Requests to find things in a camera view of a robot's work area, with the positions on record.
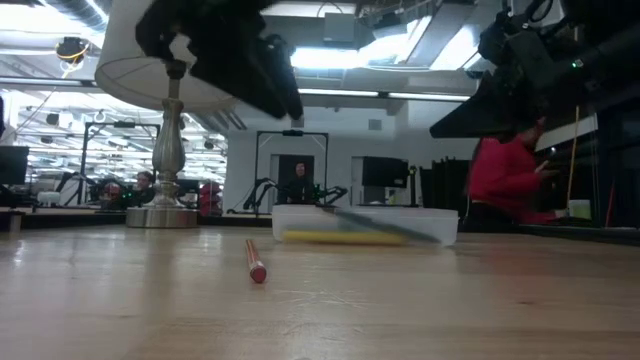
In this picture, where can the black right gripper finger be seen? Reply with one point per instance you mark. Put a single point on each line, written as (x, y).
(495, 110)

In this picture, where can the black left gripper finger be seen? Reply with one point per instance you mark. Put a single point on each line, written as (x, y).
(287, 75)
(245, 80)

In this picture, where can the blue pen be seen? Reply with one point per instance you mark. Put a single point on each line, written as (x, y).
(400, 229)

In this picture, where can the yellow highlighter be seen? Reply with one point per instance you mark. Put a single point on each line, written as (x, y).
(320, 237)

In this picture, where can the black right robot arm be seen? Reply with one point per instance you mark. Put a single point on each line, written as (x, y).
(615, 45)

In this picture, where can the black background robot arm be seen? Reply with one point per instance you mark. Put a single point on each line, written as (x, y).
(260, 186)

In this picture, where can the grey ceiling box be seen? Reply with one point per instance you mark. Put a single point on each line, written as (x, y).
(340, 27)

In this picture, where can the pink lid clear pencil box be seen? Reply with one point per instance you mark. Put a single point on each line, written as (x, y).
(430, 220)

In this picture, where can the bright ceiling light panel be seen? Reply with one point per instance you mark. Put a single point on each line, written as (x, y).
(325, 57)

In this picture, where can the long ceiling strip light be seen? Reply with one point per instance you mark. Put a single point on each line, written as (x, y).
(340, 92)

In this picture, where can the person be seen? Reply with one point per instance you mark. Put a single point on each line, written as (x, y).
(145, 182)
(300, 187)
(500, 175)

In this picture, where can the yellow pole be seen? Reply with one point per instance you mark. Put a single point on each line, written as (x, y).
(572, 160)

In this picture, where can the black curtain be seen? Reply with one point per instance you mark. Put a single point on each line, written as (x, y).
(445, 190)

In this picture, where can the white shade silver table lamp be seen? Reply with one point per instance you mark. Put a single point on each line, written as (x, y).
(168, 150)

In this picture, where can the red chair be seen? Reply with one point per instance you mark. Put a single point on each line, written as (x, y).
(210, 197)

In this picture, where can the black computer monitor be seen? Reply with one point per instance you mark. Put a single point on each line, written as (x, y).
(384, 172)
(14, 165)

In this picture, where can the orange pencil with pink eraser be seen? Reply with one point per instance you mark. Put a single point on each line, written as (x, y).
(257, 272)

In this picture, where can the black background station frame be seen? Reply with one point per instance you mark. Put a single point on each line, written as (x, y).
(292, 133)
(120, 124)

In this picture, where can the grey wall speaker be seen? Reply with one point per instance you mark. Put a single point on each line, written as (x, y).
(375, 124)

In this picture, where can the black aluminium table frame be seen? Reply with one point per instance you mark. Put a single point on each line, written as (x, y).
(225, 220)

